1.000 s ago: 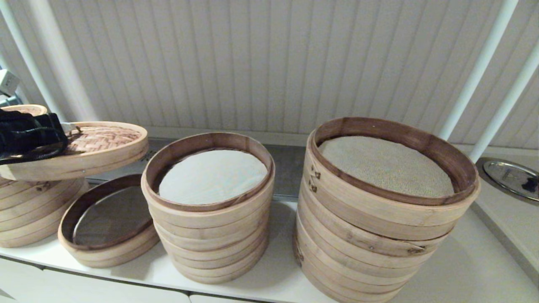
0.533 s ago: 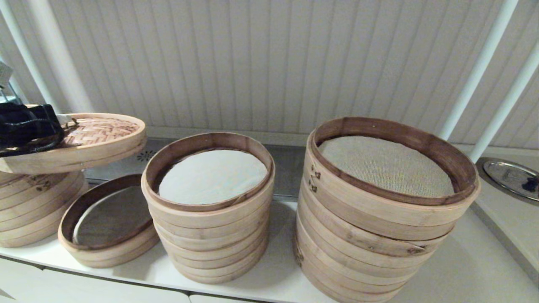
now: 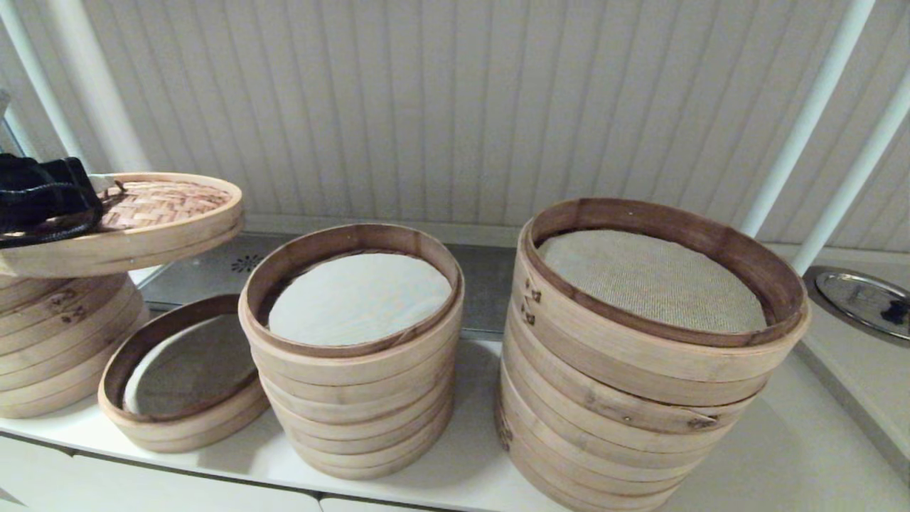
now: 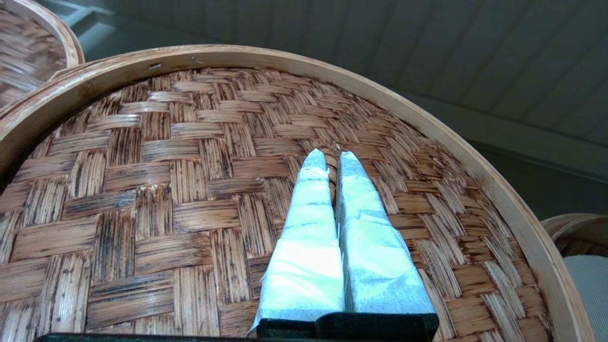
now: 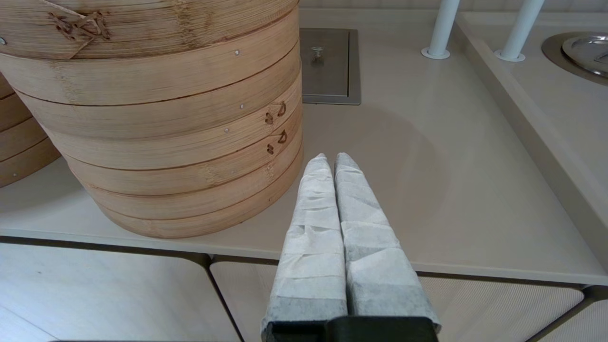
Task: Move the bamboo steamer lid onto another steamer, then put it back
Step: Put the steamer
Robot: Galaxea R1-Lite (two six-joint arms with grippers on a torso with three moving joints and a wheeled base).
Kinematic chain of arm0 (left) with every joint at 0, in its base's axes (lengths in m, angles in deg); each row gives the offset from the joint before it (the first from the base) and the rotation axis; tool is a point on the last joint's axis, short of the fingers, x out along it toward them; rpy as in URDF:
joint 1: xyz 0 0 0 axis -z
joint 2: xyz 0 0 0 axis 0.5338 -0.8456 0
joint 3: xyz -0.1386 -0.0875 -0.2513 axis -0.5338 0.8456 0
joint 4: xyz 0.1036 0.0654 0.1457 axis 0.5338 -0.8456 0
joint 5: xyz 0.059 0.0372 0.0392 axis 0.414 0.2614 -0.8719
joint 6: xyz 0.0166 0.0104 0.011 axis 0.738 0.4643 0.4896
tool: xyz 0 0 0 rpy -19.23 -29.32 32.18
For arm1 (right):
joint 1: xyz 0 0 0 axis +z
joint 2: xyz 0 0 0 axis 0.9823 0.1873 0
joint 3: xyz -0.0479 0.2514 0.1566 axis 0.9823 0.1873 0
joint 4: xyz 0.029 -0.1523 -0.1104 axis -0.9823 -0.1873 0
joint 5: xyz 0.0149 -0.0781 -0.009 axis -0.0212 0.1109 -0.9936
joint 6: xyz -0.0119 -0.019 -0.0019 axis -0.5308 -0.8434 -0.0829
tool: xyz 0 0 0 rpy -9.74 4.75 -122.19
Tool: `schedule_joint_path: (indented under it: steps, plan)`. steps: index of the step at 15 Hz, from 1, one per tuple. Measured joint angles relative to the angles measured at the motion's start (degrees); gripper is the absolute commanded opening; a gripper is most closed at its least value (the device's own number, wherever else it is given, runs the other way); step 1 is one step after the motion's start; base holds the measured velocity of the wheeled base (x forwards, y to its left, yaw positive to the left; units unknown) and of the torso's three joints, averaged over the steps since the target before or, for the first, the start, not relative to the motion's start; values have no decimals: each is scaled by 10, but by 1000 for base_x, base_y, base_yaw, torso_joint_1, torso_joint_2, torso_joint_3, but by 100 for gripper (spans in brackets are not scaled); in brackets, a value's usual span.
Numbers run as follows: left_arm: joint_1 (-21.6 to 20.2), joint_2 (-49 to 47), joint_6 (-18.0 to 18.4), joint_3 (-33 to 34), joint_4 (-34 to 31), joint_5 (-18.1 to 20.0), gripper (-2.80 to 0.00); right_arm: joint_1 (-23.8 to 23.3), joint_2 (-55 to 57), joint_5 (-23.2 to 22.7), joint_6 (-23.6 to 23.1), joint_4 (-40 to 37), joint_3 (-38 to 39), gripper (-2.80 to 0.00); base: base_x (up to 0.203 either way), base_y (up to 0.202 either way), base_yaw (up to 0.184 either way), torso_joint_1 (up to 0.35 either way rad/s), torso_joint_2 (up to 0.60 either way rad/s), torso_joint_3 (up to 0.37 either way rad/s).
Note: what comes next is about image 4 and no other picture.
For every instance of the bamboo steamer basket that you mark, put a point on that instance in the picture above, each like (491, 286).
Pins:
(579, 223)

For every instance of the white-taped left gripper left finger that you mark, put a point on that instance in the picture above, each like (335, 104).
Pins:
(304, 256)

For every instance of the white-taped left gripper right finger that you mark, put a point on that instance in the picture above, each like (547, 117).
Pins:
(380, 270)

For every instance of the white round steamer liner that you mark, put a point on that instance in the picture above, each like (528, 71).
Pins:
(591, 299)

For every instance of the woven bamboo steamer lid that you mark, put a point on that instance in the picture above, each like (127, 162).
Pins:
(142, 190)
(28, 52)

